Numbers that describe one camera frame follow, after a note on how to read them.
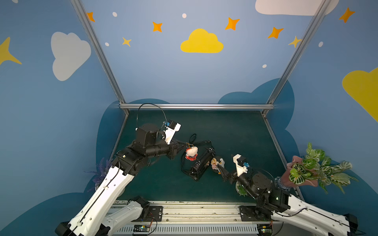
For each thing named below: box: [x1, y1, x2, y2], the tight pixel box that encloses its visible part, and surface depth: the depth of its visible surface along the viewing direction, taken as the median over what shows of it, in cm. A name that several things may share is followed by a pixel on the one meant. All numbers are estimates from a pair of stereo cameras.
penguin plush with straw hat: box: [210, 156, 225, 175], surface depth 85 cm
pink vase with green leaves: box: [280, 142, 360, 194], surface depth 64 cm
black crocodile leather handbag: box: [181, 133, 216, 182], surface depth 85 cm
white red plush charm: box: [185, 146, 199, 162], surface depth 69 cm
